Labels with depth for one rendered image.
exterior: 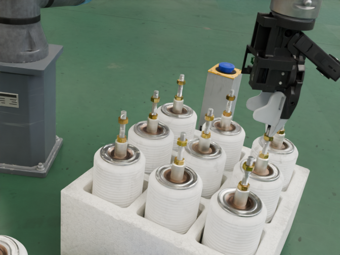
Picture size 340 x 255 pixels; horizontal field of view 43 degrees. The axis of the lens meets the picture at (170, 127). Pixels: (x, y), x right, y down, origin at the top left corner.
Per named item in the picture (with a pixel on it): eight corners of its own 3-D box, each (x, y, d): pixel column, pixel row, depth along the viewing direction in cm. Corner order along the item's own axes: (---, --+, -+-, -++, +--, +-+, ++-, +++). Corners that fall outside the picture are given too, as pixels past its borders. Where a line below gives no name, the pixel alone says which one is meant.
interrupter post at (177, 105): (169, 111, 99) (171, 97, 97) (177, 109, 100) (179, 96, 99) (175, 115, 97) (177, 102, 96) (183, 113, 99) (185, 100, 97)
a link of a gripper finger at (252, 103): (238, 122, 80) (249, 77, 75) (268, 124, 80) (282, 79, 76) (243, 131, 77) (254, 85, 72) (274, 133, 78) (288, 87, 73)
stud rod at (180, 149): (176, 172, 74) (181, 134, 71) (173, 169, 75) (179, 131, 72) (181, 171, 75) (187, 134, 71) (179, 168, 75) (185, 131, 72)
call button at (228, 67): (215, 72, 107) (216, 64, 106) (220, 68, 111) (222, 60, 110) (229, 76, 106) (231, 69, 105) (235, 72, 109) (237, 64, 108)
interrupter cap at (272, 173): (282, 185, 78) (283, 182, 77) (241, 180, 78) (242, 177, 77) (275, 163, 84) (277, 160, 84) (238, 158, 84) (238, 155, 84)
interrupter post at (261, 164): (266, 175, 80) (270, 161, 78) (253, 174, 80) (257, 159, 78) (264, 168, 82) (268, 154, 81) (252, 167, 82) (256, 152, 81)
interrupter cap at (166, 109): (154, 108, 99) (154, 105, 99) (179, 102, 104) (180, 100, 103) (173, 122, 94) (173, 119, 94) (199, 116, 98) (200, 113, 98)
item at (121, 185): (139, 245, 85) (148, 169, 76) (90, 246, 83) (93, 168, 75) (135, 213, 93) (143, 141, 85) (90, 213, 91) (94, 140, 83)
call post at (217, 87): (188, 174, 121) (207, 71, 107) (199, 163, 127) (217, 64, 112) (212, 183, 119) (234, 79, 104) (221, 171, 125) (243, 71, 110)
